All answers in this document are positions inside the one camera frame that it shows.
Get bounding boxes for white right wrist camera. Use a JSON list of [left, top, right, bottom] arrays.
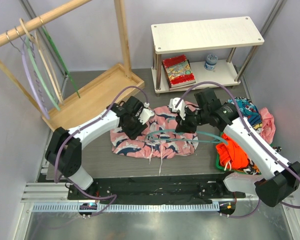
[[168, 97, 186, 121]]

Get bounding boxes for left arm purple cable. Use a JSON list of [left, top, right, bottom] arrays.
[[53, 85, 151, 217]]

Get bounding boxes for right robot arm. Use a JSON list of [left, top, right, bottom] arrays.
[[169, 87, 300, 207]]

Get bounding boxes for pink garment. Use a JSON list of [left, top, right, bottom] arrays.
[[259, 107, 276, 145]]

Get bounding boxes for dark green hanger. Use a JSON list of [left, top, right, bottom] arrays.
[[39, 16, 81, 98]]

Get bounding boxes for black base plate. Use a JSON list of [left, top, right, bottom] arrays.
[[67, 173, 247, 205]]

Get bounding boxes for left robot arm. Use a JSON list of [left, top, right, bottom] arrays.
[[45, 96, 155, 200]]

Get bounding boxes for green plastic tray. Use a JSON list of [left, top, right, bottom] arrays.
[[214, 129, 262, 176]]

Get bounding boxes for wooden clothes rack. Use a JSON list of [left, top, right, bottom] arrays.
[[0, 0, 145, 130]]

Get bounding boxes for blue white cup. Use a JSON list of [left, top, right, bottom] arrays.
[[204, 54, 218, 71]]

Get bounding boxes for mint green hanger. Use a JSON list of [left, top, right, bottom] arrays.
[[14, 26, 61, 111]]

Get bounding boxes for teal hanger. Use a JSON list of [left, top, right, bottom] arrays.
[[145, 129, 228, 146]]

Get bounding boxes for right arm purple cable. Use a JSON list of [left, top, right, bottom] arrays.
[[174, 81, 300, 218]]

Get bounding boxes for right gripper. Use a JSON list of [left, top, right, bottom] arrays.
[[175, 106, 209, 134]]

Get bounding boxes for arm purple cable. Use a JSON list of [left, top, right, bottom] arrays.
[[174, 81, 300, 218], [53, 85, 151, 217]]

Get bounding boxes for wooden hanger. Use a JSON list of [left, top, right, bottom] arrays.
[[19, 18, 64, 104]]

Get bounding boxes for lilac hanger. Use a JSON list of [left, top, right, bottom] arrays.
[[5, 31, 50, 119]]

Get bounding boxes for white slotted cable duct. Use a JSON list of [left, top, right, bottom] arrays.
[[32, 202, 220, 213]]

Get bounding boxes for pink patterned shorts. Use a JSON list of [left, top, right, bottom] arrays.
[[110, 106, 199, 160]]

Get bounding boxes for red patterned book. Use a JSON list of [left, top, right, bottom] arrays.
[[162, 54, 196, 89]]

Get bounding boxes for white two-tier shelf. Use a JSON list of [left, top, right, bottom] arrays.
[[151, 16, 264, 95]]

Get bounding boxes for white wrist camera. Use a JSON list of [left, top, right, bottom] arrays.
[[168, 97, 186, 121], [138, 102, 155, 124]]

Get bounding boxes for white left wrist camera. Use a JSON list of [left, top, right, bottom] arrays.
[[138, 102, 155, 124]]

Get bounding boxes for orange garment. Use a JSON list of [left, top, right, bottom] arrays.
[[215, 133, 249, 171]]

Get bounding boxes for blue patterned garment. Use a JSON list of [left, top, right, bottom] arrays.
[[234, 97, 263, 134]]

